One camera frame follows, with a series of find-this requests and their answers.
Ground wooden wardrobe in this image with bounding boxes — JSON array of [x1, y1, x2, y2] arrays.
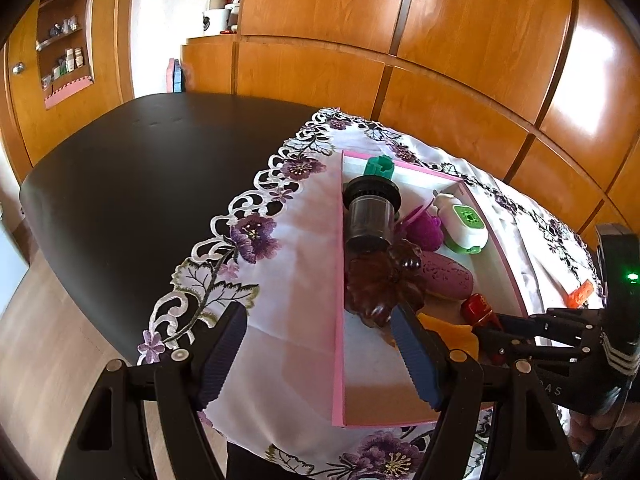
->
[[180, 0, 640, 261]]

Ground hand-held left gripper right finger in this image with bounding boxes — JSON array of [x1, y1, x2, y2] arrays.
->
[[391, 304, 581, 480]]

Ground brown flower-shaped scalp massager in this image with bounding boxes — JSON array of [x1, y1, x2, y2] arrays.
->
[[345, 240, 426, 328]]

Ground magenta plastic toy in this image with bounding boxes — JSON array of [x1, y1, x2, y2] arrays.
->
[[402, 205, 443, 251]]

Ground black filter with clear cup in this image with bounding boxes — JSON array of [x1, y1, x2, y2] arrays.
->
[[342, 175, 402, 256]]

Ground pink shallow box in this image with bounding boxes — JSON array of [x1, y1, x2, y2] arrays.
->
[[332, 149, 528, 428]]

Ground wooden shelf cabinet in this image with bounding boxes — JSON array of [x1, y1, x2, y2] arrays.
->
[[0, 0, 137, 171]]

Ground white and green device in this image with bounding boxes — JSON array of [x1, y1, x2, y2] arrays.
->
[[432, 190, 488, 255]]

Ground group of small bottles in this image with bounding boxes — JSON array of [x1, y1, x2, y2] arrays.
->
[[40, 0, 86, 88]]

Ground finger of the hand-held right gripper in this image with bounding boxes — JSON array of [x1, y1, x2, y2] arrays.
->
[[492, 341, 591, 367], [472, 310, 607, 347]]

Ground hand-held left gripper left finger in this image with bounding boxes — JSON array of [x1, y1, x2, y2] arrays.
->
[[55, 301, 249, 480]]

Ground white canister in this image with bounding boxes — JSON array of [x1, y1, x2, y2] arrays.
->
[[202, 9, 232, 36]]

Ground teal plastic toy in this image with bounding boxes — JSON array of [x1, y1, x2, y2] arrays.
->
[[364, 156, 396, 178]]

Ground orange toy block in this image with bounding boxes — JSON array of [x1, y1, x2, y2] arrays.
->
[[567, 280, 595, 307]]

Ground red cylinder case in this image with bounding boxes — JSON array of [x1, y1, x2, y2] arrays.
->
[[460, 294, 506, 366]]

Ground white embroidered floral tablecloth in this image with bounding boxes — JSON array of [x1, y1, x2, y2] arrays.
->
[[136, 107, 608, 480]]

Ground yellow toy boat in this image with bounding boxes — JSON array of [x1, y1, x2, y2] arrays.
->
[[417, 312, 481, 361]]

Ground person's right hand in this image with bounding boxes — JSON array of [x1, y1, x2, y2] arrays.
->
[[570, 407, 623, 463]]

